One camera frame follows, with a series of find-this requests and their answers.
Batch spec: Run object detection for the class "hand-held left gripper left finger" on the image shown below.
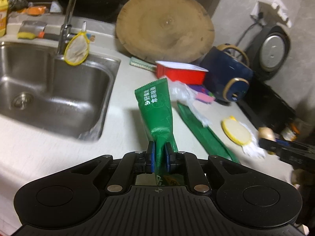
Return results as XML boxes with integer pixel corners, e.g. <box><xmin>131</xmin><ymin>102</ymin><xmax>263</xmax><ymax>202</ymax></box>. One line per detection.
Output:
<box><xmin>71</xmin><ymin>141</ymin><xmax>156</xmax><ymax>196</ymax></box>

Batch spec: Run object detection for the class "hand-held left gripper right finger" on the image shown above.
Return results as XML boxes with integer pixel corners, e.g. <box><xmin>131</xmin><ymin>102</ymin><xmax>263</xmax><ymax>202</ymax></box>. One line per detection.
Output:
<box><xmin>164</xmin><ymin>142</ymin><xmax>246</xmax><ymax>196</ymax></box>

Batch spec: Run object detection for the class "small ginger piece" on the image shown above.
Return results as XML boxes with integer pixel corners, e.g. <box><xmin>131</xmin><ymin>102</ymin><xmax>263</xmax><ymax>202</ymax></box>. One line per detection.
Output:
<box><xmin>258</xmin><ymin>127</ymin><xmax>275</xmax><ymax>141</ymax></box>

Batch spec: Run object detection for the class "green snack packet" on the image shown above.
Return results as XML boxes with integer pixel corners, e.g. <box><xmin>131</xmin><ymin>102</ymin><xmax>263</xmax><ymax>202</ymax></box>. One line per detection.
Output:
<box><xmin>177</xmin><ymin>102</ymin><xmax>241</xmax><ymax>164</ymax></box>
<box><xmin>134</xmin><ymin>78</ymin><xmax>179</xmax><ymax>186</ymax></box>

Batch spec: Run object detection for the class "red rectangular food container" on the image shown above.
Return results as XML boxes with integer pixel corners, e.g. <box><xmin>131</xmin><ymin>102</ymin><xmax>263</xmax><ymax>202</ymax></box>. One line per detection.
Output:
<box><xmin>155</xmin><ymin>61</ymin><xmax>209</xmax><ymax>85</ymax></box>

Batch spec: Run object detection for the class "glass sauce jar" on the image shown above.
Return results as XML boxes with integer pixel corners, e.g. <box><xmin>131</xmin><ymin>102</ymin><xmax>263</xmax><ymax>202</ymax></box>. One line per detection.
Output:
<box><xmin>282</xmin><ymin>122</ymin><xmax>300</xmax><ymax>141</ymax></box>

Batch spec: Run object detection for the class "clear plastic wrapper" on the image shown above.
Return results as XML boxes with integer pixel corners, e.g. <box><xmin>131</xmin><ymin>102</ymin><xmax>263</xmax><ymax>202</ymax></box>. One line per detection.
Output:
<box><xmin>170</xmin><ymin>81</ymin><xmax>212</xmax><ymax>127</ymax></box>

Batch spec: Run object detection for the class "purple and pink sponge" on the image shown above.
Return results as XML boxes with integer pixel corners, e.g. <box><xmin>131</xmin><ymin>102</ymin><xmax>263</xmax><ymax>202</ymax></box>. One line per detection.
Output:
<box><xmin>190</xmin><ymin>85</ymin><xmax>215</xmax><ymax>104</ymax></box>

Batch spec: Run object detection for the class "black rice cooker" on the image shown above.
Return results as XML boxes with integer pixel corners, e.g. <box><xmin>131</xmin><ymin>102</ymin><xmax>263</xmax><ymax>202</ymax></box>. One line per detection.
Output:
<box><xmin>236</xmin><ymin>25</ymin><xmax>297</xmax><ymax>134</ymax></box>

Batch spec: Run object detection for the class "navy blue electric cooker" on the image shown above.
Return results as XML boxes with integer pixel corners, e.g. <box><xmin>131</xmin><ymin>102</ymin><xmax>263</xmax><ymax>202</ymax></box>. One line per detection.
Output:
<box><xmin>199</xmin><ymin>43</ymin><xmax>254</xmax><ymax>103</ymax></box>

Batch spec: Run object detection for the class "green striped knitted cloth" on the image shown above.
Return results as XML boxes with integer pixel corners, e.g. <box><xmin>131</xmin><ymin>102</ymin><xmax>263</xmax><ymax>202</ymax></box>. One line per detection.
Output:
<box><xmin>130</xmin><ymin>57</ymin><xmax>158</xmax><ymax>71</ymax></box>

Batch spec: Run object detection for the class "stainless steel sink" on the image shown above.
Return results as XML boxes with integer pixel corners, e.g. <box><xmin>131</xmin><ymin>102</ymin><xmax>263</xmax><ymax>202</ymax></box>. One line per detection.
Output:
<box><xmin>0</xmin><ymin>42</ymin><xmax>121</xmax><ymax>142</ymax></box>

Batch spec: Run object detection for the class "round wooden cutting board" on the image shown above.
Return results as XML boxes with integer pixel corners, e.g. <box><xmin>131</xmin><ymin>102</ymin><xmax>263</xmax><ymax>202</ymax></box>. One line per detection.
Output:
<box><xmin>116</xmin><ymin>0</ymin><xmax>215</xmax><ymax>64</ymax></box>

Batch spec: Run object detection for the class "yellow mesh sink strainer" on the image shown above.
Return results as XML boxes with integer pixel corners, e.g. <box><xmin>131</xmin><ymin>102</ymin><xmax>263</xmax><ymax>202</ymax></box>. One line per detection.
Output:
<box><xmin>64</xmin><ymin>31</ymin><xmax>90</xmax><ymax>66</ymax></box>

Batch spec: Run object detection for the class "black round pan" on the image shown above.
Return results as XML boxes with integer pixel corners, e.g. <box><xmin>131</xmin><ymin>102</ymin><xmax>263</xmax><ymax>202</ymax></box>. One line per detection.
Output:
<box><xmin>55</xmin><ymin>0</ymin><xmax>129</xmax><ymax>23</ymax></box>

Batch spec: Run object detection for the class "metal sink faucet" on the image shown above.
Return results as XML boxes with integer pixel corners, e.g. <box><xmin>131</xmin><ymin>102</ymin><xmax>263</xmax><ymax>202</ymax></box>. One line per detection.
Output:
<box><xmin>57</xmin><ymin>0</ymin><xmax>87</xmax><ymax>55</ymax></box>

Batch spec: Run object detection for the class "yellow scrub sponge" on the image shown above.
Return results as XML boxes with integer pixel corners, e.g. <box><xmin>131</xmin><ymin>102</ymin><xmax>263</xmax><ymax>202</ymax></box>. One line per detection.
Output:
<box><xmin>17</xmin><ymin>32</ymin><xmax>36</xmax><ymax>40</ymax></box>

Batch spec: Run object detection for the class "kitchen cleaver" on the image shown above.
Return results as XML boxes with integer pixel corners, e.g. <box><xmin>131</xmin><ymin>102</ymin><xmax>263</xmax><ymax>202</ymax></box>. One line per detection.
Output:
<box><xmin>21</xmin><ymin>21</ymin><xmax>60</xmax><ymax>40</ymax></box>

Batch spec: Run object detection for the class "orange cloth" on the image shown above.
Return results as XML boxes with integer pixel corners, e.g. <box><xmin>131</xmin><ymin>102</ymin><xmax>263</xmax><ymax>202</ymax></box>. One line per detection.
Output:
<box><xmin>21</xmin><ymin>6</ymin><xmax>47</xmax><ymax>15</ymax></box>

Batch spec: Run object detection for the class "yellow bottle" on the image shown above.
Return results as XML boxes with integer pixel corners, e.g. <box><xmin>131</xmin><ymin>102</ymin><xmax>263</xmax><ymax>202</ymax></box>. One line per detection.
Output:
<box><xmin>0</xmin><ymin>0</ymin><xmax>12</xmax><ymax>38</ymax></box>

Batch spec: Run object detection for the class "black power cable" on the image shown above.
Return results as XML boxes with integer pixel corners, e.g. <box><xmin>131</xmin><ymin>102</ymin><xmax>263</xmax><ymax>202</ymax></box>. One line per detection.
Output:
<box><xmin>237</xmin><ymin>12</ymin><xmax>264</xmax><ymax>48</ymax></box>

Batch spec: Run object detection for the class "white wall socket shelf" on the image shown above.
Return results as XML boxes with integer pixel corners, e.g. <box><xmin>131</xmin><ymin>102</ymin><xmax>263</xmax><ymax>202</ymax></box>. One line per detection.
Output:
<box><xmin>251</xmin><ymin>0</ymin><xmax>292</xmax><ymax>28</ymax></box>

